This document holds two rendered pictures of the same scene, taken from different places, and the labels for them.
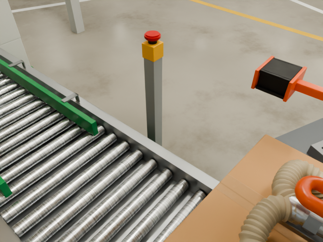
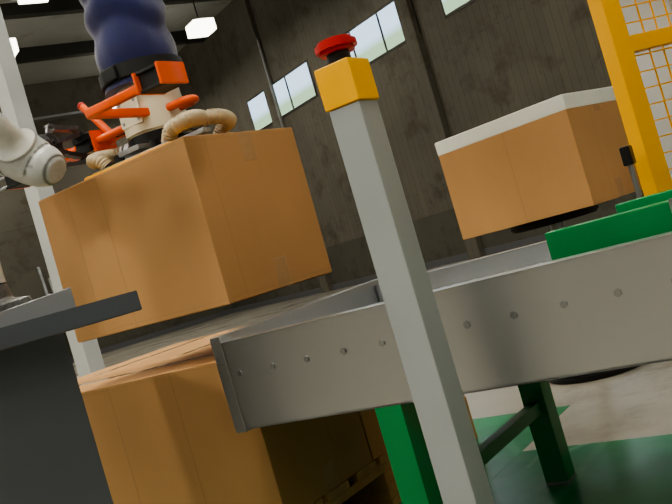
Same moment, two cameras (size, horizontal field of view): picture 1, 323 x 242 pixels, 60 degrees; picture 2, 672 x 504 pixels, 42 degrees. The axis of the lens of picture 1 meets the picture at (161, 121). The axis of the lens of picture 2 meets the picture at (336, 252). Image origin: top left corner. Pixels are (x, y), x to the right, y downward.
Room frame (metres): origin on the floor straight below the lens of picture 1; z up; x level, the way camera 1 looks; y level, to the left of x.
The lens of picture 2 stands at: (2.50, -0.20, 0.71)
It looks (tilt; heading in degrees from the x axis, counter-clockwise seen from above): 0 degrees down; 174
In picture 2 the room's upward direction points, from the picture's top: 16 degrees counter-clockwise
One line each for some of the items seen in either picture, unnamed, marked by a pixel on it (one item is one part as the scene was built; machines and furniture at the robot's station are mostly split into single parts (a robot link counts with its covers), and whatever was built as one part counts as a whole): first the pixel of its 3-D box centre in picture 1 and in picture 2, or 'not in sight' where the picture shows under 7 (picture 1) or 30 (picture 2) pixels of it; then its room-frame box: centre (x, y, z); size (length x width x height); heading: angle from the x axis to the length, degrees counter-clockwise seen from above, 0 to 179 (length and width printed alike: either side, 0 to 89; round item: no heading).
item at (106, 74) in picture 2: not in sight; (141, 75); (0.15, -0.33, 1.31); 0.23 x 0.23 x 0.04
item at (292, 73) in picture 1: (278, 78); (160, 78); (0.54, -0.27, 1.19); 0.09 x 0.08 x 0.05; 139
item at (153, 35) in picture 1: (152, 37); (337, 52); (1.11, 0.04, 1.02); 0.07 x 0.07 x 0.04
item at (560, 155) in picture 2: not in sight; (538, 164); (-0.76, 0.98, 0.82); 0.60 x 0.40 x 0.40; 37
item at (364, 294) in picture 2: not in sight; (310, 315); (0.36, -0.08, 0.58); 0.70 x 0.03 x 0.06; 140
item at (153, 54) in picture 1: (154, 127); (427, 361); (1.11, 0.04, 0.50); 0.07 x 0.07 x 1.00; 50
